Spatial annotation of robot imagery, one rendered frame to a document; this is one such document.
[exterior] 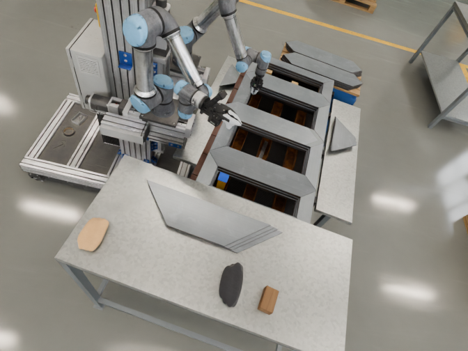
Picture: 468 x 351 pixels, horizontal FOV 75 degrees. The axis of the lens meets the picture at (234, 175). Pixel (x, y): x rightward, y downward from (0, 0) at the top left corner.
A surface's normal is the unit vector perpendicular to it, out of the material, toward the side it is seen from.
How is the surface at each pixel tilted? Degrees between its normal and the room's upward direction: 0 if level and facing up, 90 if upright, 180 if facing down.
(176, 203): 0
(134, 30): 82
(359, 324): 0
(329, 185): 0
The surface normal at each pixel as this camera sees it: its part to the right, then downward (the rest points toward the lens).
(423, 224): 0.20, -0.54
